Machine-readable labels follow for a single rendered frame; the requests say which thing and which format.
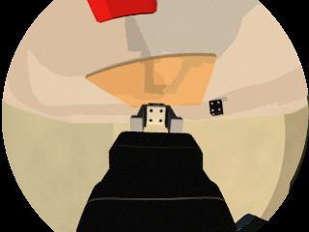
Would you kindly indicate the red die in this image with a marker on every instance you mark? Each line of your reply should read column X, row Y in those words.
column 104, row 10

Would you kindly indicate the orange flat mat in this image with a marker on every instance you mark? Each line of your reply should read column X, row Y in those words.
column 175, row 79

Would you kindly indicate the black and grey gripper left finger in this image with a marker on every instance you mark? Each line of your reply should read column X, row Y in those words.
column 139, row 121

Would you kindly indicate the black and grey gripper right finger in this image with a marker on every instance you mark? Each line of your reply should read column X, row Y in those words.
column 172, row 122

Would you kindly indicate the white die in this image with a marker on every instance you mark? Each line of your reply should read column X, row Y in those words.
column 156, row 113

